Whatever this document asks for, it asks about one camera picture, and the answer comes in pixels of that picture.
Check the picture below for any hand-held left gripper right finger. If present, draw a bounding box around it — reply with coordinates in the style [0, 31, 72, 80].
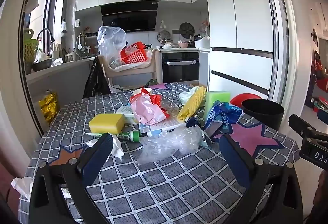
[219, 134, 304, 224]

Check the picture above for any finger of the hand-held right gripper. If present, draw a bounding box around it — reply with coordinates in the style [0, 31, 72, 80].
[289, 114, 319, 138]

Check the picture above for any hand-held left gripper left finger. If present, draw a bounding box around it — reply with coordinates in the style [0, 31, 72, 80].
[29, 133, 114, 224]

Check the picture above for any white tissue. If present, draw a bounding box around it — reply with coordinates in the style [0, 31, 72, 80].
[11, 177, 34, 200]
[86, 133, 125, 161]

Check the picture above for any green tube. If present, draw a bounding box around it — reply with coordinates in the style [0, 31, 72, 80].
[84, 130, 141, 142]

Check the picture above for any yellow sponge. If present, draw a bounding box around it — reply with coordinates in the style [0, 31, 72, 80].
[89, 113, 125, 134]

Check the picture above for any black trash bin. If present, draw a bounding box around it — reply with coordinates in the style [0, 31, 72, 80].
[241, 99, 285, 133]

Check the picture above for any blue snack bag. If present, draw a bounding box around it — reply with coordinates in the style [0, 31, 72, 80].
[202, 100, 243, 137]

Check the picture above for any small white box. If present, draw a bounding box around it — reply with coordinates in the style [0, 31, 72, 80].
[115, 103, 139, 124]

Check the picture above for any dark blue wrapper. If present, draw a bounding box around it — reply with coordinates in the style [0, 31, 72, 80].
[185, 116, 202, 128]

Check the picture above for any clear plastic wrap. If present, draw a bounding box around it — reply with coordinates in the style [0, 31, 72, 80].
[137, 125, 205, 165]

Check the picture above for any green sponge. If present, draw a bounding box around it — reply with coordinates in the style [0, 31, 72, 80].
[204, 91, 231, 122]

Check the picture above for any pink plastic bag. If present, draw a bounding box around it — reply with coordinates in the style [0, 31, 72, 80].
[130, 93, 167, 125]

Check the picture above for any yellow ribbed wrapper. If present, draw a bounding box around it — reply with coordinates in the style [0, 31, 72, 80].
[177, 86, 207, 122]

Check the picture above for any white packet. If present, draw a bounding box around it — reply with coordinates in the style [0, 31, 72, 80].
[139, 119, 186, 137]

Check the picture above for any small clear plastic bag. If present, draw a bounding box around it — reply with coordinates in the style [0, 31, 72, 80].
[161, 101, 180, 118]

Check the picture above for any red plastic bag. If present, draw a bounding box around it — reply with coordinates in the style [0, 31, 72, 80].
[131, 89, 162, 110]

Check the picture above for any person's right forearm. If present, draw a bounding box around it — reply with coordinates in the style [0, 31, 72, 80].
[311, 170, 328, 224]

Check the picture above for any red printed box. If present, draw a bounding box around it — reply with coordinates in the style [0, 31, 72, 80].
[311, 51, 328, 92]

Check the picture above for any red stool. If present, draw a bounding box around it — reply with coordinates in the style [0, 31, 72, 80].
[230, 93, 262, 108]

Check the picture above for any grey checked star tablecloth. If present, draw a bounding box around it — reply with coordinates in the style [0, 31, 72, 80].
[19, 82, 300, 224]

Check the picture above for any gold foil bag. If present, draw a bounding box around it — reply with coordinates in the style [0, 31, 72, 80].
[38, 90, 58, 124]

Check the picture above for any white bag under chair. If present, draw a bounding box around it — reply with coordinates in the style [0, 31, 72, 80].
[109, 84, 126, 94]

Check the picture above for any black garbage bag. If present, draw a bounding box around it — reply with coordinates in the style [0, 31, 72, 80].
[82, 57, 111, 98]

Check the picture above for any white tissue at table edge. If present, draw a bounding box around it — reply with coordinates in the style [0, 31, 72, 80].
[11, 177, 34, 200]

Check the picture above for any beige chair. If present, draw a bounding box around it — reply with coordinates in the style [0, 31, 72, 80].
[97, 49, 161, 86]

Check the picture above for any grey kitchen counter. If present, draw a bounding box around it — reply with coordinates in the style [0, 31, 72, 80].
[26, 57, 96, 132]

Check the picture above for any black built-in oven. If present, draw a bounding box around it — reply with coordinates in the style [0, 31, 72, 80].
[161, 52, 200, 84]

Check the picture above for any red plastic basket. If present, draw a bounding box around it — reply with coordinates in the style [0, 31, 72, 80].
[120, 41, 149, 65]

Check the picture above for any metal bowl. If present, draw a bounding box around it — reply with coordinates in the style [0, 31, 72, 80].
[32, 58, 53, 72]

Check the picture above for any white utensil holder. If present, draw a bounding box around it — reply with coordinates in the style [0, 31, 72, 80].
[50, 43, 61, 59]

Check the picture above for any large clear plastic bag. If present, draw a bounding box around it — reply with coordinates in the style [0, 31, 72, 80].
[97, 26, 127, 65]

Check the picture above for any white refrigerator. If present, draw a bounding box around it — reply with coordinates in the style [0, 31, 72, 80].
[206, 0, 276, 101]

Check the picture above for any white rice cooker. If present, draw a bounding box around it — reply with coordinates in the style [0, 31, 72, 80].
[194, 35, 211, 49]

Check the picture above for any green plastic basket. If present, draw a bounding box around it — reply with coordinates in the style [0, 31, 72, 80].
[23, 29, 39, 63]

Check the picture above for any round metal strainer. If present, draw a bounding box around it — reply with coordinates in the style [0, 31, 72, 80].
[157, 30, 171, 43]

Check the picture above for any black kitchen faucet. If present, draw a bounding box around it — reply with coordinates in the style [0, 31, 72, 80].
[37, 28, 55, 53]

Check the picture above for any dark round hanging pan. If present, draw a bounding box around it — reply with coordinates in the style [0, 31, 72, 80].
[179, 22, 193, 36]

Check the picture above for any black range hood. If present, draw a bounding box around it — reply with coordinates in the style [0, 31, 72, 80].
[100, 1, 159, 33]

